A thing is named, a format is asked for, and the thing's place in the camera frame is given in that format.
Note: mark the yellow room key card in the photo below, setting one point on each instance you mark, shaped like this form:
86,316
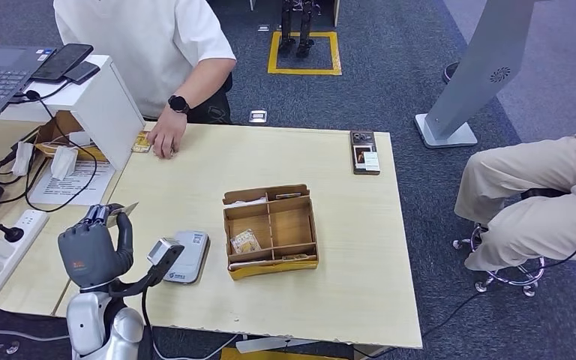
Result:
295,257

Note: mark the white power strip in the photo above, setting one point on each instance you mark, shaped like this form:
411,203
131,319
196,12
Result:
32,223

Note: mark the white frame post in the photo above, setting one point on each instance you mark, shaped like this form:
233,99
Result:
336,12
252,5

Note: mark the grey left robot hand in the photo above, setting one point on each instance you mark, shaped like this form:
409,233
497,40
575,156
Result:
91,253

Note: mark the white desk riser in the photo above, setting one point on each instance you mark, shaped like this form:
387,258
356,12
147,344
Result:
104,114

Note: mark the yellow card stack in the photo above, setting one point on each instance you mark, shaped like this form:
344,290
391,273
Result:
140,143

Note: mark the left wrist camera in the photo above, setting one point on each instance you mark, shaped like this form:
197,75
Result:
164,251

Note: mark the white paper slips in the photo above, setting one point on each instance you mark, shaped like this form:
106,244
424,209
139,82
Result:
246,202

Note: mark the person's left hand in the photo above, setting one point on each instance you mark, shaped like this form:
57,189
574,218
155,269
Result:
168,134

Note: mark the person's left forearm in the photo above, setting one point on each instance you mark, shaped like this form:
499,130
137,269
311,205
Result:
203,82

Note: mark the black wristwatch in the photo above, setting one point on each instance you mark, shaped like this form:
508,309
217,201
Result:
178,104

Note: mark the brown smartphone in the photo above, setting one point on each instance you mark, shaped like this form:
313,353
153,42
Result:
365,154

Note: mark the black plug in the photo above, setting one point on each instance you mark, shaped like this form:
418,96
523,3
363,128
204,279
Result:
12,233

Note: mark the pale wooden desk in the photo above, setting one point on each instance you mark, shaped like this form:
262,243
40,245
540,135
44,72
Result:
357,248
39,278

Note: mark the silver floor socket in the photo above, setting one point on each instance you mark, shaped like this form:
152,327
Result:
258,116

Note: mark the grey card reader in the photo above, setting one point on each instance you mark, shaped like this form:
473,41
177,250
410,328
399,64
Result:
184,256

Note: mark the yellow floor tape square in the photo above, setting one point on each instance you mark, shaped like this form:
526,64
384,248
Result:
304,72

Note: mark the humanoid robot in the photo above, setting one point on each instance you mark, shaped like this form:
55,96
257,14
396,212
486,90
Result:
305,48

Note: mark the white card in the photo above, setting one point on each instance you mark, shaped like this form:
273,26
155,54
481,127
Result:
248,265

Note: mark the printed paper sheet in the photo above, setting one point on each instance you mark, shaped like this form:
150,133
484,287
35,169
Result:
57,191

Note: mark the black smartphone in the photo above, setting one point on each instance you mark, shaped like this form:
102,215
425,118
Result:
62,62

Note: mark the cardboard organizer box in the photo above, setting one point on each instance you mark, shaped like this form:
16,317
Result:
290,226

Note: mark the black left camera bracket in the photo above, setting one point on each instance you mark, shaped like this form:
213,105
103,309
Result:
134,287

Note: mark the chrome stool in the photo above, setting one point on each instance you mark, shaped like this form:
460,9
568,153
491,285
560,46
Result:
539,193

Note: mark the grey kiosk stand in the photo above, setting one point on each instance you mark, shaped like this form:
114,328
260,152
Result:
486,64

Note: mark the white desk foot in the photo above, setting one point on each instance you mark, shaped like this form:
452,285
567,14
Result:
268,344

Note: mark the black round base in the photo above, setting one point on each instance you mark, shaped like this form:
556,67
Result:
448,72

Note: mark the person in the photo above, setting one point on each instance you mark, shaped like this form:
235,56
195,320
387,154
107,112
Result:
134,49
516,169

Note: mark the small floor plate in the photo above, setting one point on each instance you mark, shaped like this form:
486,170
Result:
263,28

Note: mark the white folded mask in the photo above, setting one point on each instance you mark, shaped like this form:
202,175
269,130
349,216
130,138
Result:
63,163
22,159

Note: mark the hotel key card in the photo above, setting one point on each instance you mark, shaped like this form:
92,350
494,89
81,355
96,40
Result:
246,242

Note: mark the brown cardboard box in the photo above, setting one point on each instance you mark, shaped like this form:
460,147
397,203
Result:
62,124

